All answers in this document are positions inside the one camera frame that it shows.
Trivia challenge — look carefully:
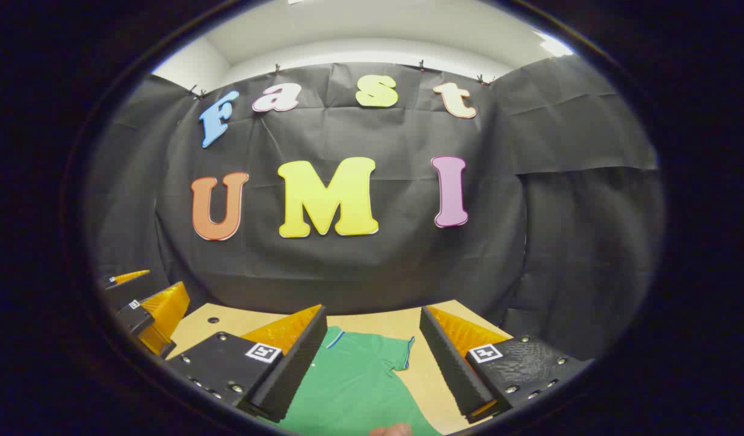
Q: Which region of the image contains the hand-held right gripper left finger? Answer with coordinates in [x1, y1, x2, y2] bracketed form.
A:
[166, 305, 328, 423]

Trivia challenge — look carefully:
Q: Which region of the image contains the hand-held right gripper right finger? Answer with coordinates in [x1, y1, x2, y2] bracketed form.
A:
[420, 305, 594, 424]

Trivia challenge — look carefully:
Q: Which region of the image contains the green T-shirt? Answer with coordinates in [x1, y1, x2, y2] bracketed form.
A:
[275, 326, 443, 436]

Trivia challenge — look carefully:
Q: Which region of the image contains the black backdrop cloth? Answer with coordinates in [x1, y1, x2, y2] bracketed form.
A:
[84, 61, 666, 364]

